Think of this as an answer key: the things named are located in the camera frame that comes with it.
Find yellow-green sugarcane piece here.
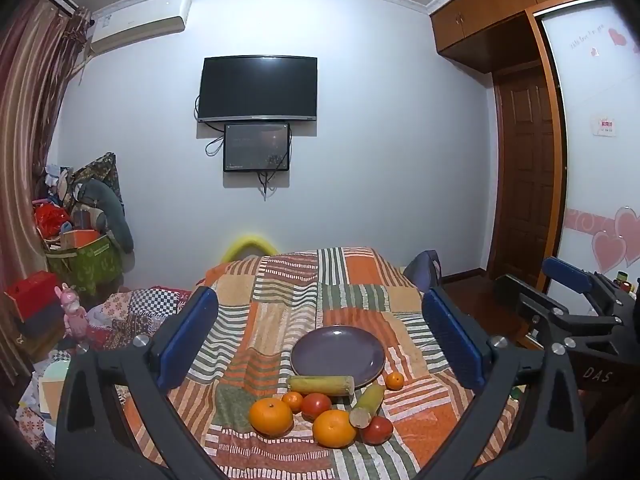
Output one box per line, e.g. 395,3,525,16
349,383,386,429
287,375,356,397

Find white heart-print sliding door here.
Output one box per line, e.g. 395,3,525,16
537,0,640,301

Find red plastic bag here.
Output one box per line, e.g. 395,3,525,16
34,202,71,238

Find striped patchwork blanket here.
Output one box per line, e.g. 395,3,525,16
120,246,521,480

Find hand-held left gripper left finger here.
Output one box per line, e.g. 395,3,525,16
54,285,236,480

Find grey plush toy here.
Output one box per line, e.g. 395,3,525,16
75,178,136,253

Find red tomato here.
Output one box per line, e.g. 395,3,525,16
361,416,394,445
300,393,333,422

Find green fabric storage box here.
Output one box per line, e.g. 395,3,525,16
45,232,123,296

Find red box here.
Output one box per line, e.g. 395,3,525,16
4,270,58,321

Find brown wooden door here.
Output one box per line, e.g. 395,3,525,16
492,67,558,281

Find small black wall monitor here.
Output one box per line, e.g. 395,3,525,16
223,122,292,173

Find striped brown curtain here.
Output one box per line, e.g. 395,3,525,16
0,0,93,386

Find purple ceramic plate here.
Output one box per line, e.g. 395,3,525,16
290,325,386,380

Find wall-mounted black television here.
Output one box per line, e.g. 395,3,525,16
196,55,319,124

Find pink plush rabbit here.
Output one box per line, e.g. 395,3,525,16
59,284,91,346

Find dark patterned cloth bag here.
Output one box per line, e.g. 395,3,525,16
70,152,123,206

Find white air conditioner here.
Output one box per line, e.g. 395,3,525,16
86,0,193,56

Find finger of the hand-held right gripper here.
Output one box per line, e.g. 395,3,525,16
542,256,637,317
494,273,622,347

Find checkered floral quilt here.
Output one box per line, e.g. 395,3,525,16
85,285,193,351

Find yellow curved cushion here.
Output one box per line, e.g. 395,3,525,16
221,232,281,263

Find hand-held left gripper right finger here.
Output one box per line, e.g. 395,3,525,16
415,287,586,480

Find black monitor cable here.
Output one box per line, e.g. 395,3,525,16
256,170,277,201

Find large orange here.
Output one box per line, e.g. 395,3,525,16
249,397,294,437
312,409,358,449

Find wooden overhead wardrobe cabinets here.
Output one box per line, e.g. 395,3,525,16
429,0,606,76

